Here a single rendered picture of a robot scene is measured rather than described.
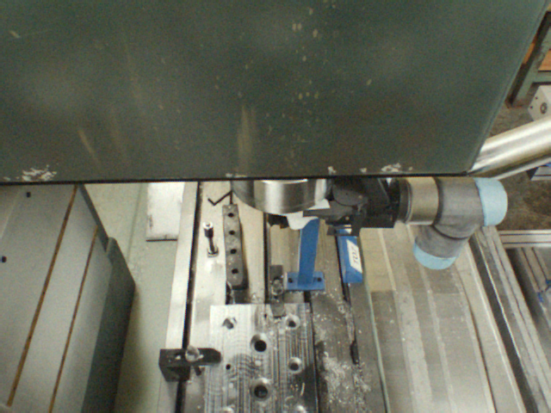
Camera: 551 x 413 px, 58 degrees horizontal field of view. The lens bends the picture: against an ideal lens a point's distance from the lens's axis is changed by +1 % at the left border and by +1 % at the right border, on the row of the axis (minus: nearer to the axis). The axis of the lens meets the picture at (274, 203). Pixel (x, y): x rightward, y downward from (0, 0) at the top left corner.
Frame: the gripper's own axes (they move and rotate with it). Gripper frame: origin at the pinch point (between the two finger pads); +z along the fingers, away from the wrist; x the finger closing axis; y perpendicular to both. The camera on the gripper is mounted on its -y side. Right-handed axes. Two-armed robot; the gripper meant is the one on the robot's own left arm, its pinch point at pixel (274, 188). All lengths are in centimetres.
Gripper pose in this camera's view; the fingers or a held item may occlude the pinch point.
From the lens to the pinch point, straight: 73.7
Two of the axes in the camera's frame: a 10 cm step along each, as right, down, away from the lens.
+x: -0.2, -7.8, 6.3
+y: -0.6, 6.3, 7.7
